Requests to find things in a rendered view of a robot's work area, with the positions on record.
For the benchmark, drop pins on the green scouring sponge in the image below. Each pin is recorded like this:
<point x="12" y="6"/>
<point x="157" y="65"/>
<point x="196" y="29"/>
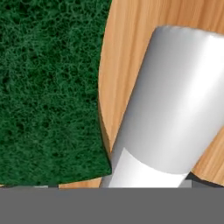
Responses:
<point x="49" y="93"/>

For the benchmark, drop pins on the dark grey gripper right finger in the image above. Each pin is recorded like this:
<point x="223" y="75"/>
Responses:
<point x="204" y="183"/>

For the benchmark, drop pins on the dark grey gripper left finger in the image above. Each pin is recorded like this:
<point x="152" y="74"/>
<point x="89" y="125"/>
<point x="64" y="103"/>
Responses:
<point x="40" y="186"/>

